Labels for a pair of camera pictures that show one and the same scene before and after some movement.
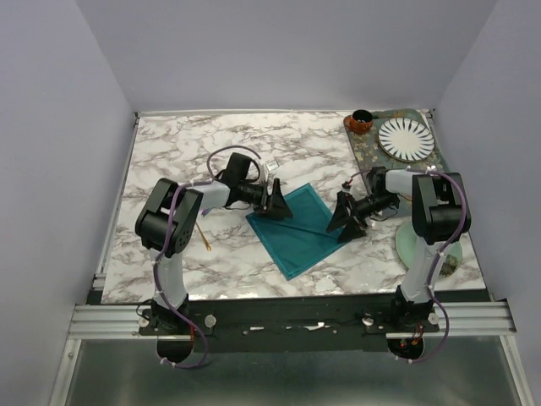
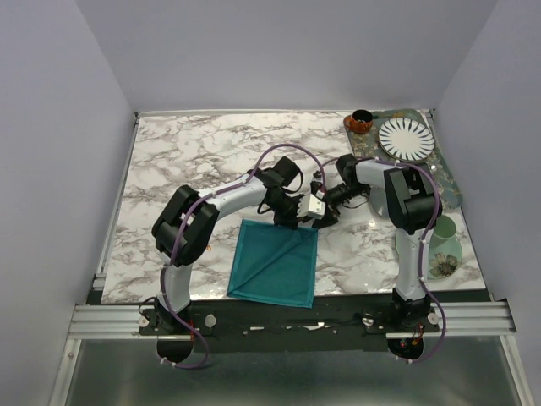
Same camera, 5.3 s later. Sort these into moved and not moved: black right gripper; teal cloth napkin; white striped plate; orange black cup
Moved: black right gripper; teal cloth napkin
Not moved: white striped plate; orange black cup
